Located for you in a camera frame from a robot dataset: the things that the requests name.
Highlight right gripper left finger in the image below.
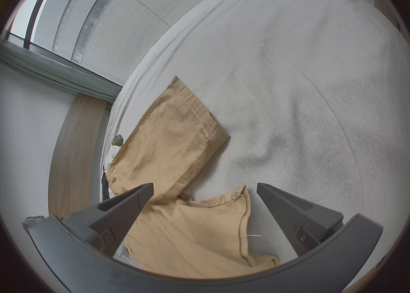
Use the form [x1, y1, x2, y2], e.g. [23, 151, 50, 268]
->
[62, 183, 155, 258]

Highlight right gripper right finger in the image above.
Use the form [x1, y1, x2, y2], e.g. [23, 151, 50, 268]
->
[256, 183, 344, 258]

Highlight tan shorts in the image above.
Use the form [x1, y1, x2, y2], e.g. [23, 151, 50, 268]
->
[107, 76, 281, 279]

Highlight black garment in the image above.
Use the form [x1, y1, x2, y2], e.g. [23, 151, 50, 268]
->
[101, 170, 113, 199]

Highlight white garment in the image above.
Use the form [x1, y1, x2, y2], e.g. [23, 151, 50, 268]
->
[104, 146, 124, 167]

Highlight grey-green curtain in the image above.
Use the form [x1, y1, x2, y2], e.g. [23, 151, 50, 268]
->
[0, 42, 124, 106]

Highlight window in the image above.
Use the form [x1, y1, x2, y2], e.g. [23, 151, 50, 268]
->
[6, 0, 302, 87]

